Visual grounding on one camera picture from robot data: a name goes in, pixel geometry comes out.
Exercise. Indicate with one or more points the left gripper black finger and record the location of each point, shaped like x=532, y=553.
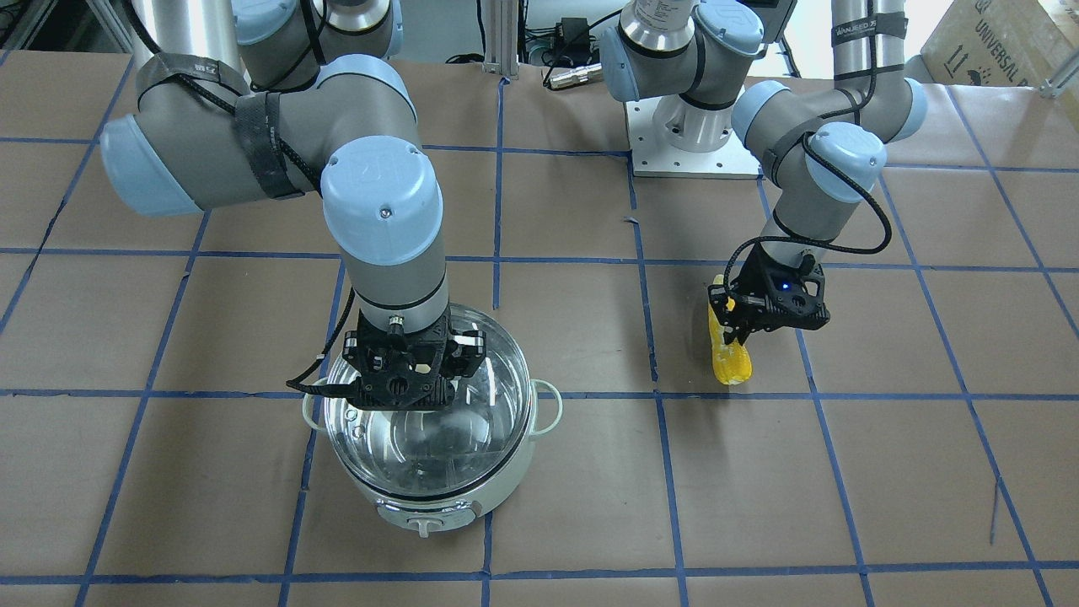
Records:
x=733, y=317

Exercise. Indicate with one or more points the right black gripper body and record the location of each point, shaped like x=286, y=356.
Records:
x=469, y=350

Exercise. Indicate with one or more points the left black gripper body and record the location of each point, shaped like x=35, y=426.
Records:
x=753, y=286

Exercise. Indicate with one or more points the yellow corn cob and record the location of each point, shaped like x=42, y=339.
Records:
x=731, y=362

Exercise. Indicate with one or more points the glass pot lid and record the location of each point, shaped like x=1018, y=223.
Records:
x=433, y=455

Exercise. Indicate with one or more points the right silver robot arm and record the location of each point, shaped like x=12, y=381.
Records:
x=241, y=101

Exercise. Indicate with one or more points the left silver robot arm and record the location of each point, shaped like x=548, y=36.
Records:
x=824, y=151

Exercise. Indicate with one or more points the pale green cooking pot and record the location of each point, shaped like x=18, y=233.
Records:
x=429, y=517

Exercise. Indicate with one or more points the brown paper table mat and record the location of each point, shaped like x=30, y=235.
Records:
x=920, y=449

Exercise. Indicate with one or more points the black power adapter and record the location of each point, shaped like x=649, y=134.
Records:
x=572, y=35

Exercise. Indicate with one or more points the cardboard box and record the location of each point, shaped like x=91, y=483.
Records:
x=1001, y=43

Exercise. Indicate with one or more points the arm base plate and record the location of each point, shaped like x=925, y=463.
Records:
x=672, y=139

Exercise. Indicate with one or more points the aluminium frame post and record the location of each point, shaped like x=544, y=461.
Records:
x=501, y=34

